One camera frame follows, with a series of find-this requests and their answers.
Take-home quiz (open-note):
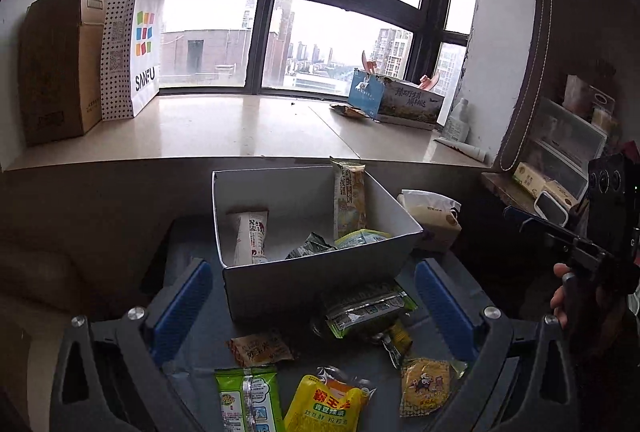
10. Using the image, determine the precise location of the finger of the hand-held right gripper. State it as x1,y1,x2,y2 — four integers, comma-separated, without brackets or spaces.
502,205,576,239
519,218,608,265

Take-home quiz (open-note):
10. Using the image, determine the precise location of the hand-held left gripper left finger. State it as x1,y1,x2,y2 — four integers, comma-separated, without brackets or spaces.
50,257,215,432

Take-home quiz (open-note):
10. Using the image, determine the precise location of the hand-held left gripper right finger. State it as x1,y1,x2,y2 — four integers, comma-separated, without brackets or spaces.
413,257,582,432

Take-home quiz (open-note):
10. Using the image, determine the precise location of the small yellow sachet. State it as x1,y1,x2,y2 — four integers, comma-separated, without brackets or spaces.
382,319,414,369

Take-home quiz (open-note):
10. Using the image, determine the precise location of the clear green-edged snack packet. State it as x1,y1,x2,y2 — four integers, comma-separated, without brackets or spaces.
311,279,419,341

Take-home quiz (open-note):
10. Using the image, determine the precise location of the yellow cartoon snack packet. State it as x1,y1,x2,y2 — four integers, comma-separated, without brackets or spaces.
399,357,469,418

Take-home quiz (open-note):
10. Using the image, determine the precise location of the small brown snack packet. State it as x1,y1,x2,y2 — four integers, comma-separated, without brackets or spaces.
226,329,297,368

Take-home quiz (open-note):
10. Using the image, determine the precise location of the bright green snack packet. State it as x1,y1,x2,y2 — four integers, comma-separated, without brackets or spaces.
215,364,286,432

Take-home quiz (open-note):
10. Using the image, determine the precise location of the white cardboard box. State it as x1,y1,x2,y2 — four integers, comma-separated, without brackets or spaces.
211,165,425,325

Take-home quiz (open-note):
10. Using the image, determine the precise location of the person's right hand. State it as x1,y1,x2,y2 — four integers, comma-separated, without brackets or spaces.
550,263,572,329

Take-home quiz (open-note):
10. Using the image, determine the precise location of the white framed device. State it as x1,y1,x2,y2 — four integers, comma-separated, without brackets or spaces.
533,191,572,227

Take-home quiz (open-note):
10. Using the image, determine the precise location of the small beige box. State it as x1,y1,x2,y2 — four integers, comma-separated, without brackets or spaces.
542,179,579,209

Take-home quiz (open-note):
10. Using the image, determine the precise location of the small yellow-green box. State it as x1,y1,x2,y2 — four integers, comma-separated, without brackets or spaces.
513,162,547,191

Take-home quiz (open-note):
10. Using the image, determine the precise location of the clear plastic drawer organizer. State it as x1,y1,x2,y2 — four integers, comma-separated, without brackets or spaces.
524,96,609,202

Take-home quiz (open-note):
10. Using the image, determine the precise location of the cream milk carton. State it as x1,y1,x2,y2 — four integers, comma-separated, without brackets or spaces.
397,189,463,254

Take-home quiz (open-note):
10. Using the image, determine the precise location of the white tube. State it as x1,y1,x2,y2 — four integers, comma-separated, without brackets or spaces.
434,136,489,162

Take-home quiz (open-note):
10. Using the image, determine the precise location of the white red snack packet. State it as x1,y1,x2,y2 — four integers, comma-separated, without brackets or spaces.
227,210,271,266

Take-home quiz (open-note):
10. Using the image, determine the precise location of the pale yellow-green snack packet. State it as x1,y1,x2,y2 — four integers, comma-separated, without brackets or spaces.
334,229,392,251

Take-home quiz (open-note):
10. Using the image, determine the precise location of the white plastic bottle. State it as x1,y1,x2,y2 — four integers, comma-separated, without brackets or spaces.
442,98,471,143

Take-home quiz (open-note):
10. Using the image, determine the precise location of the dark green crumpled snack packet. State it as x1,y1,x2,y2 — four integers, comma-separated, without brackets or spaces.
285,232,337,261

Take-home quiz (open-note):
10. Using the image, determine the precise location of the tall beige biscuit packet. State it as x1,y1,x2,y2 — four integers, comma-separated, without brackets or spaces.
330,157,369,241

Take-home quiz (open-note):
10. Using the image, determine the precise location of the blue printed carton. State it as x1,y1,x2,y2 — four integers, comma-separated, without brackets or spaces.
348,67,446,131

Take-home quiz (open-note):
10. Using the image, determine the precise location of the empty torn wrapper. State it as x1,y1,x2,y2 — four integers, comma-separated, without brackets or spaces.
330,104,370,119

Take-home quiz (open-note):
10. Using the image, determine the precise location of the pink plastic toy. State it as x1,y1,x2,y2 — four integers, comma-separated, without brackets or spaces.
361,50,442,94

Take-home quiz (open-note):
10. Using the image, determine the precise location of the white dotted shopping bag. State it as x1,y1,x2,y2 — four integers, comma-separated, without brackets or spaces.
101,0,182,121

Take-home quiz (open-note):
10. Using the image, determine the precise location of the brown cardboard carton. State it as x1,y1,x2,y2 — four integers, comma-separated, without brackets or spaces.
19,0,112,147

